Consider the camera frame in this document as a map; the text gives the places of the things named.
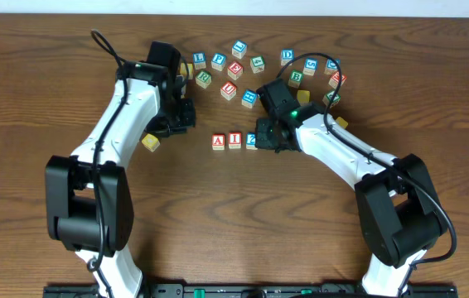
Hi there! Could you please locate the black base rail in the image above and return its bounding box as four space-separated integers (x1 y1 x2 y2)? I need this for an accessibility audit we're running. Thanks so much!
43 281 458 298

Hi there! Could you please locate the blue number 2 block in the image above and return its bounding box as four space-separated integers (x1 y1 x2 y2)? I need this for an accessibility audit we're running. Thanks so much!
245 132 257 150

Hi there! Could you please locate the green letter B block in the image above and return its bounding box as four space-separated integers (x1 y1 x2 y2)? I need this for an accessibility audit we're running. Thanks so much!
288 70 304 89

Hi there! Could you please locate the blue letter H block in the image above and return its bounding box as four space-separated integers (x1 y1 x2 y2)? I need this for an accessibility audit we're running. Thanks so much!
241 89 259 108

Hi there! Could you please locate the blue block top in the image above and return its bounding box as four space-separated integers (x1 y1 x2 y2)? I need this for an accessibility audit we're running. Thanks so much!
231 40 248 60

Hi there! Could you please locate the green letter R block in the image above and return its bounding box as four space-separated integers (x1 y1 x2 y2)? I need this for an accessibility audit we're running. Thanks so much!
195 70 212 89

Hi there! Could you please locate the red letter I block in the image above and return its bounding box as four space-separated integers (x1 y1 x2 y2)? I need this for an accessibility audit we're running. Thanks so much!
228 132 242 149

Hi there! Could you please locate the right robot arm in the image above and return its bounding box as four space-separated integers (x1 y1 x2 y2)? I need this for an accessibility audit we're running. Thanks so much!
255 79 454 297

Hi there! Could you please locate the yellow letter S block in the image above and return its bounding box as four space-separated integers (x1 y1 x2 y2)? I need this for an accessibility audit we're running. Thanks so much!
180 62 194 80

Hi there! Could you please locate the green number 4 block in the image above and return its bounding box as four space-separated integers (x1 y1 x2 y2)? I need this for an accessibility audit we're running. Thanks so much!
250 55 265 74

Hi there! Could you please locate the red letter M block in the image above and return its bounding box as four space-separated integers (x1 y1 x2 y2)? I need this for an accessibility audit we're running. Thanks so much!
328 71 347 89

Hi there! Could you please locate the yellow block lower right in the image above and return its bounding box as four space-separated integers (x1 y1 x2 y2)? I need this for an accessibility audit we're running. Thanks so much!
335 117 348 129

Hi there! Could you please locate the yellow letter G block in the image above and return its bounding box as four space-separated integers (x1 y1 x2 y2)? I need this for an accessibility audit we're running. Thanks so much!
297 90 311 104

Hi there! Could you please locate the red letter U block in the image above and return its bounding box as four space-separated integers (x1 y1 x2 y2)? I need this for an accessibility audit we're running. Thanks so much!
220 81 237 101

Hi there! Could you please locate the yellow letter O block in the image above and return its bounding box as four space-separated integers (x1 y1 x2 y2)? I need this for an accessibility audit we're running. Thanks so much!
141 133 160 152

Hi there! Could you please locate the blue letter L block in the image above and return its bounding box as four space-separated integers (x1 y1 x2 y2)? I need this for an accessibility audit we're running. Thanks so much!
192 52 206 70

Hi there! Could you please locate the blue letter P block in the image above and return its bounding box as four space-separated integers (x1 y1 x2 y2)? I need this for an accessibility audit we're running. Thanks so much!
211 53 226 71

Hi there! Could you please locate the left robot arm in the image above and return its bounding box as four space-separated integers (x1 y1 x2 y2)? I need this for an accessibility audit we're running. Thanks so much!
43 41 196 297

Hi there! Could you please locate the red letter A block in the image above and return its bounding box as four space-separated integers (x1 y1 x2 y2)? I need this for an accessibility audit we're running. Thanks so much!
211 134 225 151

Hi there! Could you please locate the blue letter S block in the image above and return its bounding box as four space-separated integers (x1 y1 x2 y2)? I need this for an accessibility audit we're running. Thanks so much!
302 58 318 76

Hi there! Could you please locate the green letter J block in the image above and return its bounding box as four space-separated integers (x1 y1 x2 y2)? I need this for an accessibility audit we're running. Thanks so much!
323 90 341 108

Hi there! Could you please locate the red letter E block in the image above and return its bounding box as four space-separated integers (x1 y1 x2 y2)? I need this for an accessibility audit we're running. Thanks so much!
227 61 244 80

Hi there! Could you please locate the blue letter D block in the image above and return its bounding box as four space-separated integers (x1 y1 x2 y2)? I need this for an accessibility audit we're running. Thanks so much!
281 49 294 66

